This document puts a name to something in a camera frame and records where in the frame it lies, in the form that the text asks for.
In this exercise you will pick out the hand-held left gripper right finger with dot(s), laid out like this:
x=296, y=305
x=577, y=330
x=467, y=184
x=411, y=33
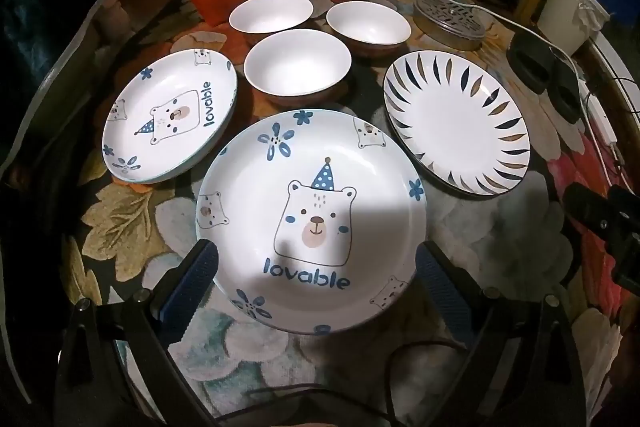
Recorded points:
x=445, y=292

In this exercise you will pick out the white bucket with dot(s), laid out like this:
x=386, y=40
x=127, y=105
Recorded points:
x=560, y=17

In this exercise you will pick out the black slipper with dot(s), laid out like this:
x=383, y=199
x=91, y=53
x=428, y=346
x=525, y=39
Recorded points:
x=532, y=62
x=565, y=94

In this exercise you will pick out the round perforated metal tin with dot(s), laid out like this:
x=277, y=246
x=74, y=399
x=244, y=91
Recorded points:
x=450, y=19

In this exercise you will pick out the white power strip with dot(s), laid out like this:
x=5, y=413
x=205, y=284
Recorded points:
x=600, y=119

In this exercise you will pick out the white bowl with brown outside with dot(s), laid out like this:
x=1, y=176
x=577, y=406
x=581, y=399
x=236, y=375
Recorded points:
x=270, y=14
x=295, y=62
x=367, y=24

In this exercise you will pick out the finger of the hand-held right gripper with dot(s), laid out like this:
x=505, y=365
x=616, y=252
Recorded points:
x=585, y=207

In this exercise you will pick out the bear print white plate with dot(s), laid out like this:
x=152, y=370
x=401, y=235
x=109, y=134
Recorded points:
x=165, y=82
x=350, y=167

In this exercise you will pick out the leaf pattern white plate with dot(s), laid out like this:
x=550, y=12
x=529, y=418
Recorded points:
x=450, y=122

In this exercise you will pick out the dark cloth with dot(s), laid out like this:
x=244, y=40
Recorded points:
x=30, y=7

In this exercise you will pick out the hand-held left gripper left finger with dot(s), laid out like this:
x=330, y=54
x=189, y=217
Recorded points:
x=192, y=282

